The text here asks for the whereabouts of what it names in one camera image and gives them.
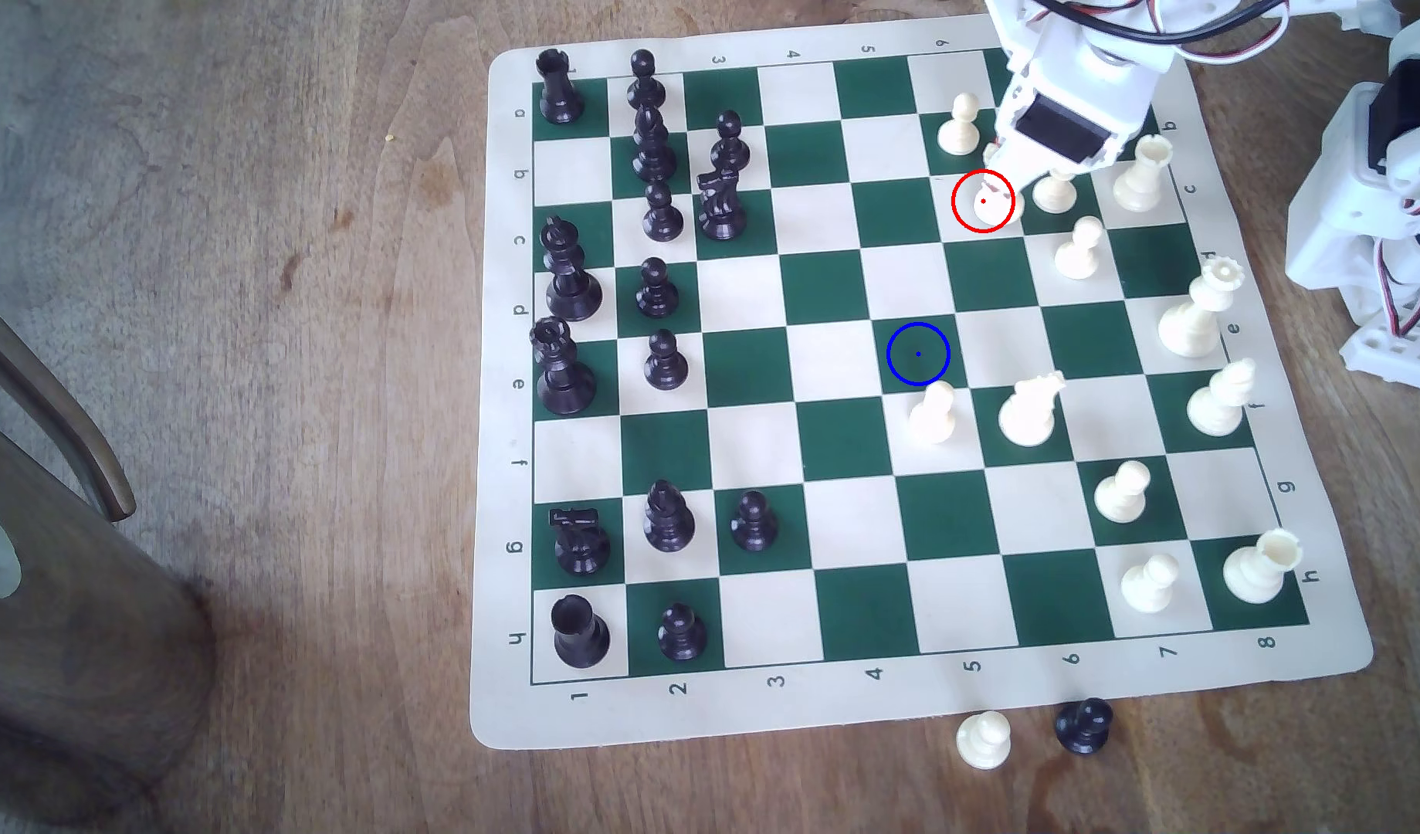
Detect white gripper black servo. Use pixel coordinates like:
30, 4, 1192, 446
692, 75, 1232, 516
983, 0, 1230, 178

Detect white knight chess piece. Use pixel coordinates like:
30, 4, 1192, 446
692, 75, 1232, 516
960, 169, 1018, 229
997, 371, 1066, 449

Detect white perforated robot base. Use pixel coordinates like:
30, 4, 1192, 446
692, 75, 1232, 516
1340, 303, 1420, 398

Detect white rook chess piece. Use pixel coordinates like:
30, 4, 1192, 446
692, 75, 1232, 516
1222, 528, 1304, 605
1113, 134, 1174, 215

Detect green white chess mat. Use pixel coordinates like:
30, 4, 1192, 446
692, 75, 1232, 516
469, 3, 1376, 752

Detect white queen chess piece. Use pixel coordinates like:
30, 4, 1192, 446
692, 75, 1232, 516
1157, 256, 1246, 358

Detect black pawn chess piece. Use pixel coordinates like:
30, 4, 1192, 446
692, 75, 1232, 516
710, 110, 751, 174
645, 329, 689, 392
636, 257, 681, 320
1055, 697, 1115, 757
659, 603, 709, 663
627, 49, 668, 113
730, 490, 781, 553
642, 179, 686, 243

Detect black knight chess piece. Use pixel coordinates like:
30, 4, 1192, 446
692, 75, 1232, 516
696, 165, 749, 242
548, 506, 612, 577

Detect white bishop chess piece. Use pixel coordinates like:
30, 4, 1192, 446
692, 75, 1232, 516
1187, 357, 1259, 438

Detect black bishop chess piece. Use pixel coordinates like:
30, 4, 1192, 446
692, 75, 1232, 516
632, 107, 679, 183
645, 480, 697, 553

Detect black rook chess piece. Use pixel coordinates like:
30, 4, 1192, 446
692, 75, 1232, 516
534, 47, 587, 127
551, 594, 612, 670

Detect black king chess piece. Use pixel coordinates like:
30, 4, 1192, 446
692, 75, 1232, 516
541, 216, 605, 324

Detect black queen chess piece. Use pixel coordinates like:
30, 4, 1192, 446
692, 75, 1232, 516
530, 316, 598, 419

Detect black arm servo cable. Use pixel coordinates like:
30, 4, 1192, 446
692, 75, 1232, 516
1028, 0, 1296, 62

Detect red white black servo wires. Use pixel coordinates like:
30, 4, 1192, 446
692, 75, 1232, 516
1372, 237, 1420, 340

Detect brown metal jug with handle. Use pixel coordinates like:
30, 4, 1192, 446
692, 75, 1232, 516
0, 283, 219, 826

